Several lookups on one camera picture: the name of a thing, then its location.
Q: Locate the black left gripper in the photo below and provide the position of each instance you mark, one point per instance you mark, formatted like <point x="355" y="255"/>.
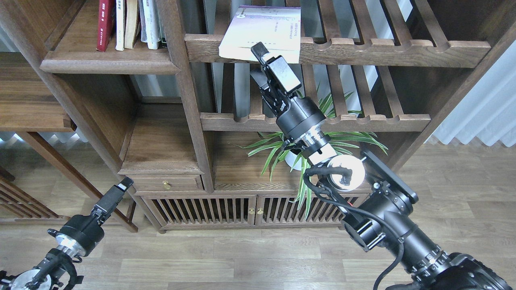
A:
<point x="81" y="234"/>

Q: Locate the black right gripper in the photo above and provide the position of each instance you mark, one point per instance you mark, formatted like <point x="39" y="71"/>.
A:
<point x="294" y="115"/>

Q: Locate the white lavender paperback book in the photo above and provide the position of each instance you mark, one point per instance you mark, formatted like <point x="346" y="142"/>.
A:
<point x="278" y="28"/>

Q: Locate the red paperback book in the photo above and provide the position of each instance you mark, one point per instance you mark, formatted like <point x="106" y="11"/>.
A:
<point x="106" y="18"/>

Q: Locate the yellow green paperback book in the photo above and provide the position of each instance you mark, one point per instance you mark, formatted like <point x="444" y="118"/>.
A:
<point x="120" y="24"/>

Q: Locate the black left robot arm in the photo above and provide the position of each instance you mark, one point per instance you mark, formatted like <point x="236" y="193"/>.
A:
<point x="46" y="275"/>

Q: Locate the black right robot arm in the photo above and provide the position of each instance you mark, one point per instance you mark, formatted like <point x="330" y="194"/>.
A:
<point x="376" y="204"/>

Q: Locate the brass drawer knob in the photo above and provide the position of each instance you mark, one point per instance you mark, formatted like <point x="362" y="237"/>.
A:
<point x="166" y="185"/>

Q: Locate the green spider plant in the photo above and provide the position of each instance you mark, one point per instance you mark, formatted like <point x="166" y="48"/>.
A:
<point x="276" y="142"/>

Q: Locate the white plant pot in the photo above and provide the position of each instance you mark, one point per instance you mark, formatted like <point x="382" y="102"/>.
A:
<point x="294" y="158"/>

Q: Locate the dark wooden bookshelf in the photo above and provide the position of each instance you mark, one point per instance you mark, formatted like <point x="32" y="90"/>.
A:
<point x="177" y="113"/>

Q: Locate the dark green upright book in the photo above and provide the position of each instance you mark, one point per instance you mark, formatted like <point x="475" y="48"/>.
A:
<point x="162" y="33"/>

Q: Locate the white upright book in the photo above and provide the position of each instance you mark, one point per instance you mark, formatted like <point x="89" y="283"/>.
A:
<point x="150" y="24"/>

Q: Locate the tan upright book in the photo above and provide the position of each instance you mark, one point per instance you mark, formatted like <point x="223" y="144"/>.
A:
<point x="132" y="23"/>

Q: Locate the white curtain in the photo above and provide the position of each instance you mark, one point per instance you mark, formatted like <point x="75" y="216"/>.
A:
<point x="488" y="111"/>

